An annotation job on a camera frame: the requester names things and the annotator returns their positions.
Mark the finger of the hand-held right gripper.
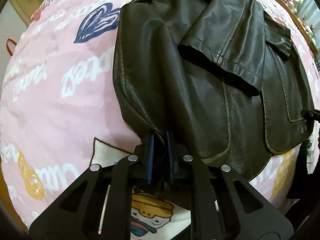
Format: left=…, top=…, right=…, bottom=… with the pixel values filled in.
left=302, top=108, right=320, bottom=123

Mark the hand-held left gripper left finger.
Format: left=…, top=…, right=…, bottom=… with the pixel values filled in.
left=29, top=133, right=155, bottom=240

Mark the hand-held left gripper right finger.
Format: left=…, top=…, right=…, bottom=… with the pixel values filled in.
left=166, top=131, right=294, bottom=240

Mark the dark brown leather jacket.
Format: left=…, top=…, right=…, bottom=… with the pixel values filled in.
left=112, top=0, right=315, bottom=180

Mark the dark cloth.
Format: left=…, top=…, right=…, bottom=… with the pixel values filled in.
left=286, top=127, right=320, bottom=200

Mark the pink printed blanket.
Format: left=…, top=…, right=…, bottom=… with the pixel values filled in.
left=0, top=0, right=320, bottom=230

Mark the red gift bag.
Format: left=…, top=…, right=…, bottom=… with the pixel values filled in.
left=6, top=38, right=16, bottom=57

